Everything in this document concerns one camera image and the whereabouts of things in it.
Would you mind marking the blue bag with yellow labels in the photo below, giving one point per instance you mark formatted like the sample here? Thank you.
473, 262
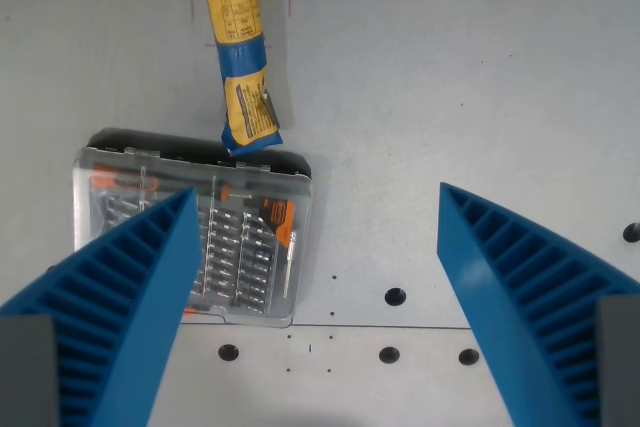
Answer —
242, 57

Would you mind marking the clear screwdriver bit set case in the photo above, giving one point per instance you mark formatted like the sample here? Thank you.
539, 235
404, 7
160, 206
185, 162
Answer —
235, 242

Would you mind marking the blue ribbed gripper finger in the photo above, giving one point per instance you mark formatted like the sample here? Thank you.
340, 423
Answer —
135, 287
495, 277

